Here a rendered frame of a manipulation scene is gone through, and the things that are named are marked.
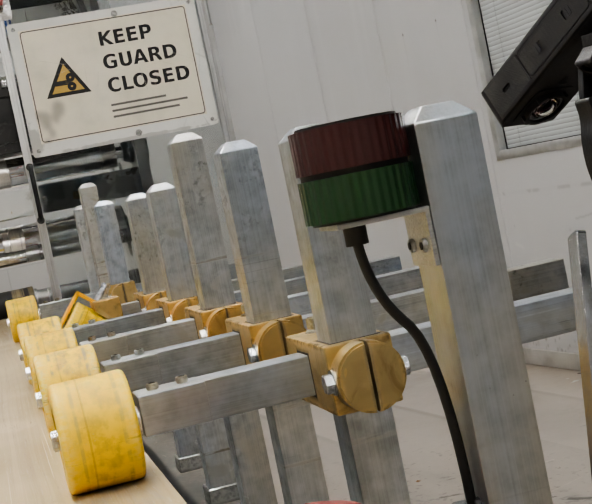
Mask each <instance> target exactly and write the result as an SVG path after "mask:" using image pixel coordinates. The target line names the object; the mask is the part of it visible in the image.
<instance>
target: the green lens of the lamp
mask: <svg viewBox="0 0 592 504"><path fill-rule="evenodd" d="M297 186H298V191H299V196H300V201H301V206H302V211H303V216H304V220H305V225H306V227H309V226H316V225H323V224H329V223H334V222H340V221H345V220H350V219H355V218H360V217H365V216H370V215H375V214H380V213H384V212H389V211H394V210H398V209H402V208H407V207H411V206H414V205H418V204H421V202H420V197H419V192H418V187H417V182H416V177H415V172H414V167H413V162H412V161H409V162H404V163H399V164H395V165H390V166H385V167H380V168H375V169H370V170H365V171H360V172H355V173H350V174H345V175H341V176H336V177H331V178H326V179H321V180H316V181H311V182H306V183H301V184H297Z"/></svg>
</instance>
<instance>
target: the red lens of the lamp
mask: <svg viewBox="0 0 592 504"><path fill-rule="evenodd" d="M287 137H288V142H289V147H290V152H291V156H292V161H293V166H294V171H295V176H296V179H297V178H301V177H306V176H310V175H315V174H320V173H325V172H330V171H334V170H339V169H344V168H349V167H354V166H359V165H364V164H369V163H374V162H379V161H384V160H389V159H394V158H399V157H404V156H410V155H411V151H410V146H409V141H408V136H407V131H406V126H405V121H404V116H403V112H399V113H391V114H385V115H379V116H373V117H368V118H363V119H358V120H353V121H348V122H343V123H338V124H333V125H329V126H324V127H320V128H315V129H311V130H307V131H303V132H299V133H295V134H292V135H289V136H287Z"/></svg>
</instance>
